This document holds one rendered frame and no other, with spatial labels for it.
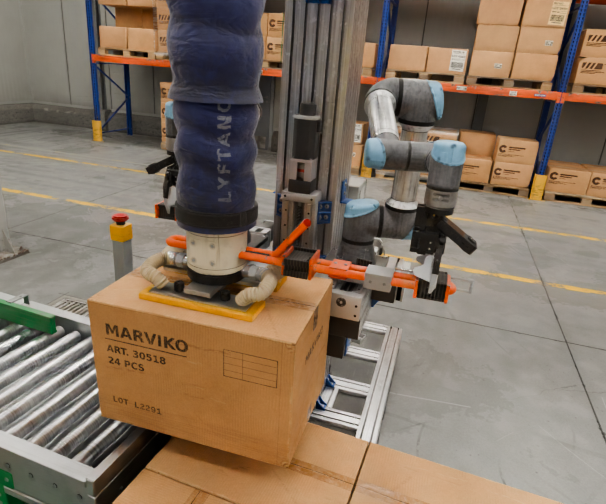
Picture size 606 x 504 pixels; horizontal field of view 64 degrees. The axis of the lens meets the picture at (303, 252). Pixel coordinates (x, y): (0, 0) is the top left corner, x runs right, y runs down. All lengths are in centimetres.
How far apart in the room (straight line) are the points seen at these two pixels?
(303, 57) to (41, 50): 1156
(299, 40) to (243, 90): 68
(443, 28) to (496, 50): 160
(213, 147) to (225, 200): 13
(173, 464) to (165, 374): 33
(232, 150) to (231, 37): 25
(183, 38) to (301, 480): 124
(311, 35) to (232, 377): 118
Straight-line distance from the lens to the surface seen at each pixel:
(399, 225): 169
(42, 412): 192
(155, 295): 139
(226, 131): 121
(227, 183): 124
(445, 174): 116
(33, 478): 174
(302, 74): 187
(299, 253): 133
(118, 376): 152
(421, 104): 158
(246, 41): 122
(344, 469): 164
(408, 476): 167
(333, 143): 183
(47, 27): 1304
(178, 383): 142
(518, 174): 841
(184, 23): 122
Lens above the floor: 170
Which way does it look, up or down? 21 degrees down
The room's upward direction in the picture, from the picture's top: 4 degrees clockwise
